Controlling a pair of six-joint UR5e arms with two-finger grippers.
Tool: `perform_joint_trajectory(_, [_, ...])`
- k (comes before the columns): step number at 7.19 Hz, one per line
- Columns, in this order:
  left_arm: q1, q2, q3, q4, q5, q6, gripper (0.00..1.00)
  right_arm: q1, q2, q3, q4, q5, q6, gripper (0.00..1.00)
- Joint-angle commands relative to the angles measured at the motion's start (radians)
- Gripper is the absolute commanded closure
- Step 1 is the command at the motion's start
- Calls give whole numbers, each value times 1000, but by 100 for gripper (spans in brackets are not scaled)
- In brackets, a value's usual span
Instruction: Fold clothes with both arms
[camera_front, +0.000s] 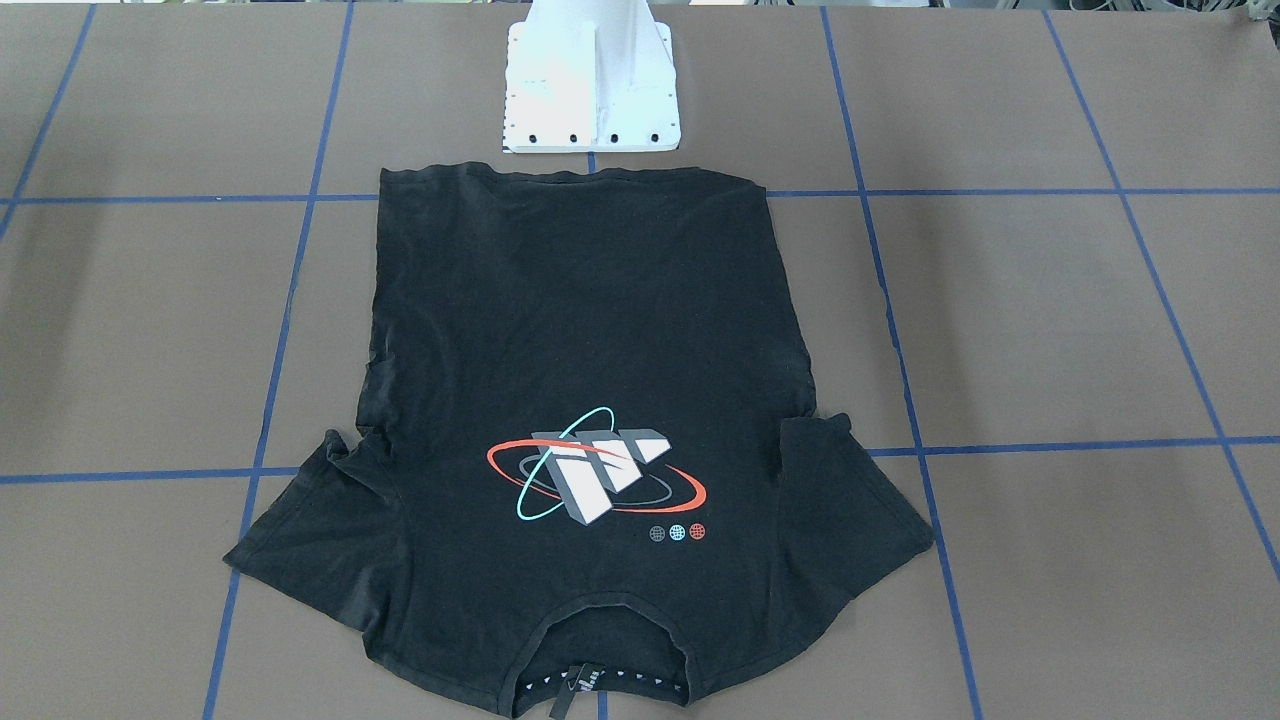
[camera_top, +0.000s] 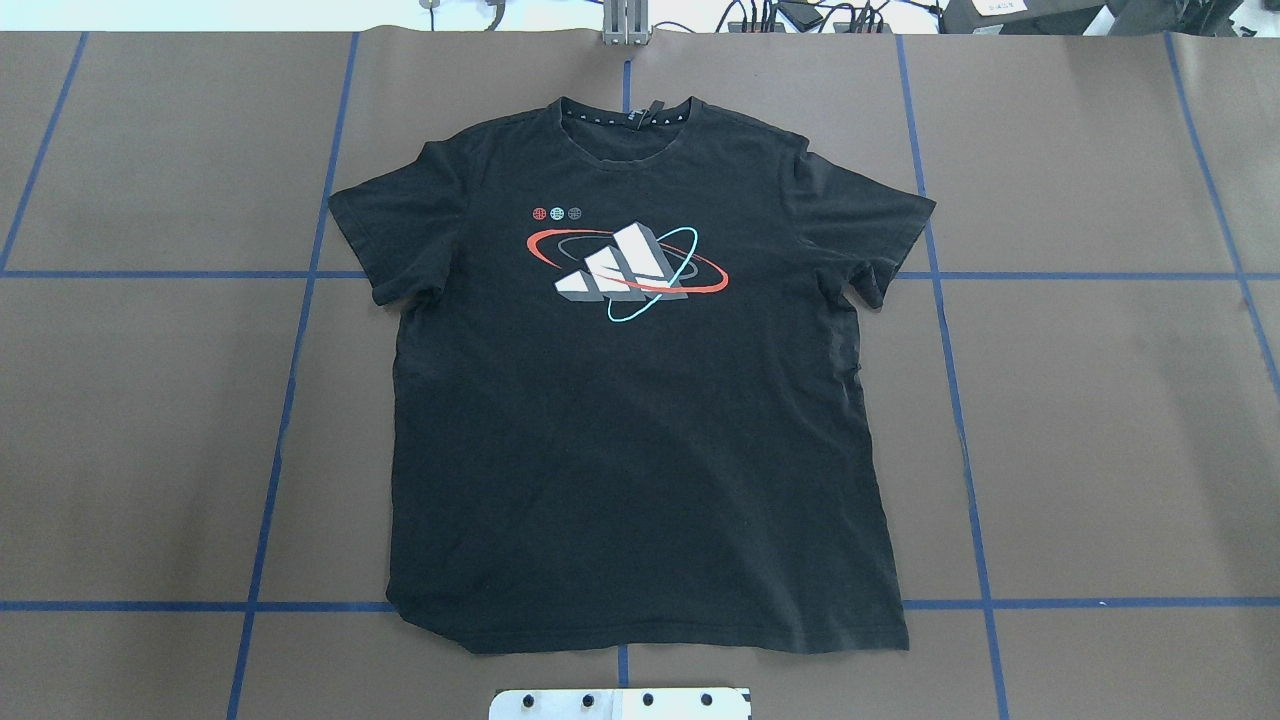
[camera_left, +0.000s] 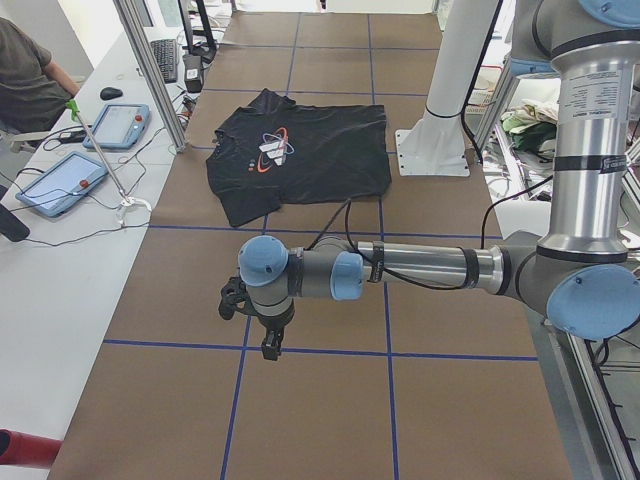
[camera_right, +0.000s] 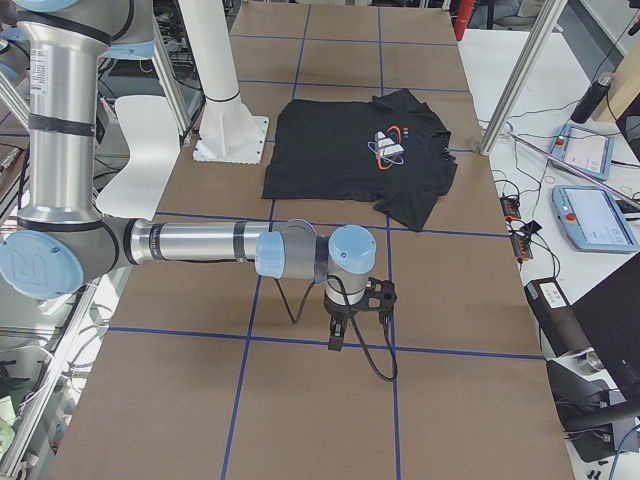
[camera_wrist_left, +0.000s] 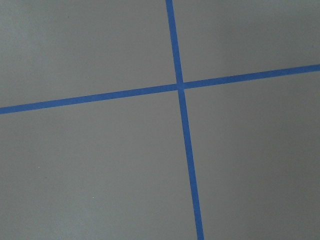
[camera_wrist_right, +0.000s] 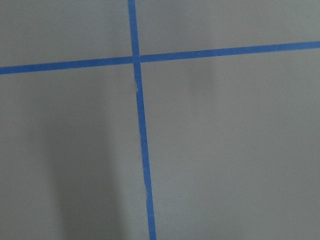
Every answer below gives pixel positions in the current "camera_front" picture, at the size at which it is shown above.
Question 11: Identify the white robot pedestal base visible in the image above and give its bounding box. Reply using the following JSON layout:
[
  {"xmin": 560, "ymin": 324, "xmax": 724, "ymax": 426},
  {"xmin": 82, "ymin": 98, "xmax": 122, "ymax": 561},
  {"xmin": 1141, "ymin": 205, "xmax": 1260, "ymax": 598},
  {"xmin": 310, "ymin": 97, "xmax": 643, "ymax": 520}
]
[{"xmin": 500, "ymin": 1, "xmax": 682, "ymax": 154}]

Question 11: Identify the black graphic t-shirt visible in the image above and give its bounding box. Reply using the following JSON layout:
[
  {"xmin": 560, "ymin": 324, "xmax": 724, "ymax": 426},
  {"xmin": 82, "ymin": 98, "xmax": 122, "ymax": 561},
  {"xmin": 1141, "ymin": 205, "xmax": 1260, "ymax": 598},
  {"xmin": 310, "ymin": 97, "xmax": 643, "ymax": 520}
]
[{"xmin": 227, "ymin": 163, "xmax": 934, "ymax": 719}]

